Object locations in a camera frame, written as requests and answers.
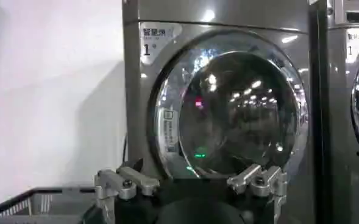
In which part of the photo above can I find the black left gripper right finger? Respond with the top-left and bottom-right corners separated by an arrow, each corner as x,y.
227,164 -> 288,224

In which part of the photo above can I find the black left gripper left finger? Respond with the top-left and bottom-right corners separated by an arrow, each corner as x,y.
94,158 -> 161,224

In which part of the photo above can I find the round glass dryer door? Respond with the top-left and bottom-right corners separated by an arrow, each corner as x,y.
147,29 -> 310,180

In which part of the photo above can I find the grey dryer marked one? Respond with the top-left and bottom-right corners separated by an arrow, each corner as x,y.
121,0 -> 319,224

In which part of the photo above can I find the white number label sticker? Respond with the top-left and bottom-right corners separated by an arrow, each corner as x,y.
139,21 -> 183,65

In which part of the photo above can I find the grey dryer with door handle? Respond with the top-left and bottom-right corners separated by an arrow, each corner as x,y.
325,0 -> 359,224

